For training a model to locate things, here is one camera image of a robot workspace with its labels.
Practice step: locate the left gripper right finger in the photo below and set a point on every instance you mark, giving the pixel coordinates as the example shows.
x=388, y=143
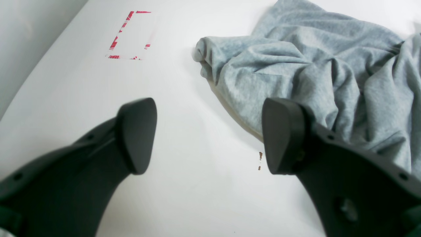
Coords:
x=356, y=193

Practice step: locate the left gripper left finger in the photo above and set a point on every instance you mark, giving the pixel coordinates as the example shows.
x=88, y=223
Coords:
x=65, y=193

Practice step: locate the grey T-shirt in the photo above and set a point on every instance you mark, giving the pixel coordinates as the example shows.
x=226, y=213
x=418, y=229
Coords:
x=360, y=79

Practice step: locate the red tape rectangle marking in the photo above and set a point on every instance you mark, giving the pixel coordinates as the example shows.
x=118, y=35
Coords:
x=133, y=38

